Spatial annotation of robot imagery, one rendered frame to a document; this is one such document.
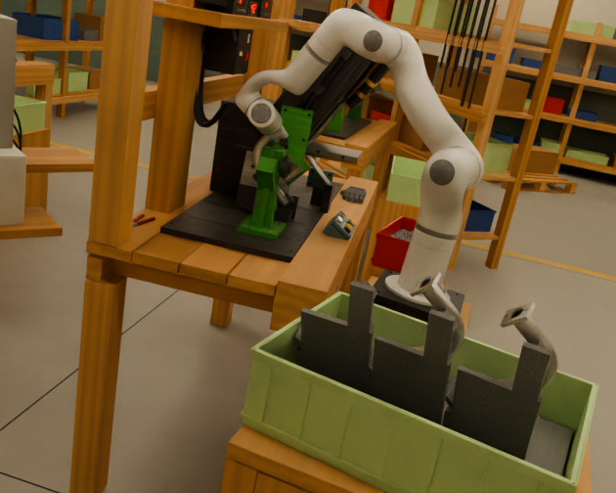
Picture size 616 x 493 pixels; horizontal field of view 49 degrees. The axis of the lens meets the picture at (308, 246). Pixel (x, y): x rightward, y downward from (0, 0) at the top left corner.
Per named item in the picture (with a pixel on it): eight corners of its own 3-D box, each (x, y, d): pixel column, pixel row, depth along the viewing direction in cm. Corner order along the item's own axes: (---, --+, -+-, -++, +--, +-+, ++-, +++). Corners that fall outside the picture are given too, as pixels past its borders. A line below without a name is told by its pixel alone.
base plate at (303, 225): (343, 188, 304) (344, 183, 304) (291, 263, 201) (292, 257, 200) (254, 168, 310) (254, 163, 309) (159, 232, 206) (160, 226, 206)
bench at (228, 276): (341, 348, 349) (376, 185, 321) (274, 555, 209) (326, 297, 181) (214, 317, 358) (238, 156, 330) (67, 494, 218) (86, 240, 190)
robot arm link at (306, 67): (286, 23, 193) (226, 101, 207) (324, 63, 192) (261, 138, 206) (298, 23, 201) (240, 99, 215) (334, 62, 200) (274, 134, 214)
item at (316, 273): (372, 211, 326) (378, 181, 321) (318, 341, 185) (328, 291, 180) (343, 204, 327) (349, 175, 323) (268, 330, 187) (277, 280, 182)
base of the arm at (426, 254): (453, 293, 199) (472, 235, 193) (444, 313, 181) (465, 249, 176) (392, 272, 204) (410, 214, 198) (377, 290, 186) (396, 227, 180)
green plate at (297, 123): (304, 172, 243) (317, 114, 241) (300, 170, 235) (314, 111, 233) (273, 165, 244) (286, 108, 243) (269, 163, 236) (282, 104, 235)
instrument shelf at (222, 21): (287, 31, 280) (288, 22, 278) (220, 27, 195) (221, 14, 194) (230, 21, 283) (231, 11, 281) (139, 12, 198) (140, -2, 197)
